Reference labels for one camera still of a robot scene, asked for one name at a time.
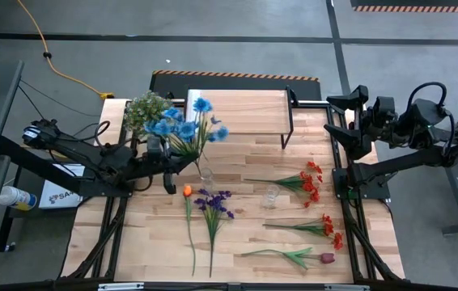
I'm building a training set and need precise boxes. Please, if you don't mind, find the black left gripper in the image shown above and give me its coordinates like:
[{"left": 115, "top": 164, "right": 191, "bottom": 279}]
[{"left": 131, "top": 135, "right": 199, "bottom": 196}]

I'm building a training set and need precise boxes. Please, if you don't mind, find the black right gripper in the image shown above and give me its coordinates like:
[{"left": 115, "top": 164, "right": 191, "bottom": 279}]
[{"left": 323, "top": 85, "right": 400, "bottom": 161}]

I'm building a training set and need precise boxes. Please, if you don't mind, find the orange artificial tulip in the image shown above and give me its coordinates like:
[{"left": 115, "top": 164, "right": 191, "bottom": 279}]
[{"left": 183, "top": 184, "right": 197, "bottom": 278}]

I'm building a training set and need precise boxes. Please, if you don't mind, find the blue artificial flower bunch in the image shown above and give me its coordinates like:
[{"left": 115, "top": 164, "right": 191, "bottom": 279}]
[{"left": 143, "top": 96, "right": 230, "bottom": 179}]

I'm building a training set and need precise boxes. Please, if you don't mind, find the purple artificial flower bunch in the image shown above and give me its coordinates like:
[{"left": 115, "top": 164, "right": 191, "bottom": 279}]
[{"left": 193, "top": 188, "right": 235, "bottom": 279}]

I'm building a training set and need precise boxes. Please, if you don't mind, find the red artificial flower bunch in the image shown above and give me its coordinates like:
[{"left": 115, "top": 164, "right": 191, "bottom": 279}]
[{"left": 244, "top": 160, "right": 324, "bottom": 209}]

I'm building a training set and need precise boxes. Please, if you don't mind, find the dark red artificial tulip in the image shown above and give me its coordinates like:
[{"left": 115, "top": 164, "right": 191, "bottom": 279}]
[{"left": 240, "top": 247, "right": 336, "bottom": 271}]

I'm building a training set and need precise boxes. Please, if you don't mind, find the wooden shelf with black legs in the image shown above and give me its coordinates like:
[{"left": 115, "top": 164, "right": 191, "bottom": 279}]
[{"left": 181, "top": 85, "right": 299, "bottom": 150}]

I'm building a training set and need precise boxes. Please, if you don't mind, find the clear glass vase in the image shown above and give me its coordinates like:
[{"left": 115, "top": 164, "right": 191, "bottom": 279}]
[
  {"left": 261, "top": 184, "right": 282, "bottom": 210},
  {"left": 199, "top": 167, "right": 215, "bottom": 193}
]

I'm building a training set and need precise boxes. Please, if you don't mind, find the potted green plant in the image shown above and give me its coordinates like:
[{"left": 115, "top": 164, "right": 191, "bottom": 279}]
[{"left": 122, "top": 91, "right": 176, "bottom": 138}]

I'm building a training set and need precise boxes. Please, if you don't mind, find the black hazard-striped floor mat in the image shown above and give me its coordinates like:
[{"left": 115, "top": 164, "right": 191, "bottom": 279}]
[
  {"left": 350, "top": 0, "right": 458, "bottom": 13},
  {"left": 149, "top": 70, "right": 322, "bottom": 101}
]

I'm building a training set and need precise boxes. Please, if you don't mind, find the red flower stem middle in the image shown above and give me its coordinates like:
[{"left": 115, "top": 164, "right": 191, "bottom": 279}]
[{"left": 262, "top": 213, "right": 346, "bottom": 251}]

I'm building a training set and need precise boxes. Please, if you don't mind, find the white printed box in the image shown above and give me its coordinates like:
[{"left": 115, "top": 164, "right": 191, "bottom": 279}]
[{"left": 38, "top": 163, "right": 87, "bottom": 210}]

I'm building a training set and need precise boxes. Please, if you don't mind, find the white spray bottle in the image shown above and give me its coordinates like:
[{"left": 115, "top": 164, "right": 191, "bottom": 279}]
[{"left": 0, "top": 185, "right": 38, "bottom": 212}]

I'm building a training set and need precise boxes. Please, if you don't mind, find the yellow cable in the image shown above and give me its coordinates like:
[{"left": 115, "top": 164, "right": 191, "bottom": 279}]
[{"left": 16, "top": 0, "right": 116, "bottom": 100}]

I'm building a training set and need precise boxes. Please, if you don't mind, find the silver metal bracket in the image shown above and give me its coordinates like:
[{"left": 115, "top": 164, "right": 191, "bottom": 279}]
[
  {"left": 324, "top": 284, "right": 371, "bottom": 291},
  {"left": 98, "top": 282, "right": 145, "bottom": 291}
]

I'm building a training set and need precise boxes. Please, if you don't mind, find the black floor cable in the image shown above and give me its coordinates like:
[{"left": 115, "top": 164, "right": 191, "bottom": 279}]
[{"left": 17, "top": 79, "right": 111, "bottom": 143}]

